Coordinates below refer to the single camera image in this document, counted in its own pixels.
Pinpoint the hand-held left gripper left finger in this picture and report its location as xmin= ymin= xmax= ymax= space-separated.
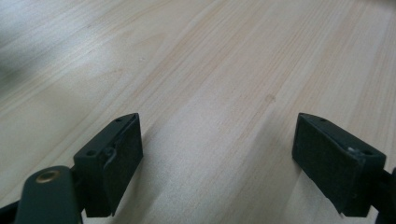
xmin=73 ymin=112 xmax=145 ymax=218

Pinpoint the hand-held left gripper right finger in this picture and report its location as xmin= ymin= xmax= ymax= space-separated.
xmin=291 ymin=112 xmax=388 ymax=218

